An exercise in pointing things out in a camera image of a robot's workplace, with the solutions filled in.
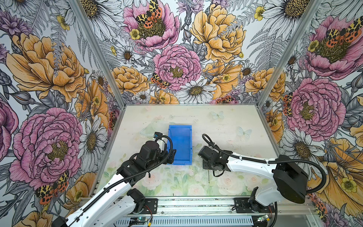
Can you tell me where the blue plastic bin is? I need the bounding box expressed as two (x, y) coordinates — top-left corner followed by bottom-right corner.
(168, 125), (193, 166)

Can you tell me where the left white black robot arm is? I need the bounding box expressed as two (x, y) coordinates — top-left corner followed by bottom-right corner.
(52, 132), (176, 227)

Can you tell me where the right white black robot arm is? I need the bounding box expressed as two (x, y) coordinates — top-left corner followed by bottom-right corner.
(198, 146), (308, 213)

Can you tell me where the left green circuit board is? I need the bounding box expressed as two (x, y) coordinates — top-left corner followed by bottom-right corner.
(129, 217), (149, 226)

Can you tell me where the green circuit board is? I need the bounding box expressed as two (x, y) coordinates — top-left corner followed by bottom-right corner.
(256, 214), (270, 222)
(129, 217), (149, 226)

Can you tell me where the right green circuit board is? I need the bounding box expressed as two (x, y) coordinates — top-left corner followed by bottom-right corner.
(256, 214), (270, 222)

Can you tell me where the right black corrugated cable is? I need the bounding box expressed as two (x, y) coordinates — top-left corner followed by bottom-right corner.
(202, 133), (327, 195)

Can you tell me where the black corrugated cable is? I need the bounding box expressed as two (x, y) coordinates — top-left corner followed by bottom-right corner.
(202, 133), (327, 195)
(63, 134), (174, 225)

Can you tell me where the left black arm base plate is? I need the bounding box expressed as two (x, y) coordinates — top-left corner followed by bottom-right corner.
(132, 198), (158, 215)

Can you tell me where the aluminium front rail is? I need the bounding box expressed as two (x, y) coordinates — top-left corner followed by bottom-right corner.
(74, 196), (318, 218)

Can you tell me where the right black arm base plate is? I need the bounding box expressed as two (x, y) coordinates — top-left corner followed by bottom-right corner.
(232, 197), (275, 214)

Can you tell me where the white slotted cable duct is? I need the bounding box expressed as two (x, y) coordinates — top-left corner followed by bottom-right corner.
(111, 216), (254, 227)

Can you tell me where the right aluminium corner post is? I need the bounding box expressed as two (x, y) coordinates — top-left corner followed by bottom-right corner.
(256, 1), (322, 108)

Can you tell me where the aluminium corner post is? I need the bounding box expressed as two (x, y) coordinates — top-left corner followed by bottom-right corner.
(256, 1), (322, 108)
(70, 1), (126, 110)

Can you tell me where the left black corrugated cable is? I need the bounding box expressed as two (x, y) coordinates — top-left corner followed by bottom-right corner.
(63, 134), (174, 225)

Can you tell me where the left aluminium corner post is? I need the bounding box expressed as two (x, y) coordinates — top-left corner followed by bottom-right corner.
(70, 1), (126, 110)

